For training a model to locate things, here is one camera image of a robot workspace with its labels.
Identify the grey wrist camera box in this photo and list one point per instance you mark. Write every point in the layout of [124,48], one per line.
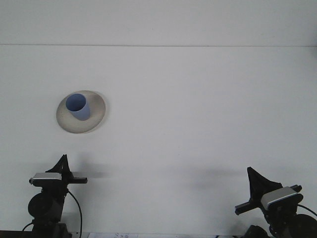
[280,197]
[45,178]

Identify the pale blue cup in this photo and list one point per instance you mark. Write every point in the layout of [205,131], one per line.
[81,112]

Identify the pale round plate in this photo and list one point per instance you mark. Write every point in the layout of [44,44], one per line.
[96,116]

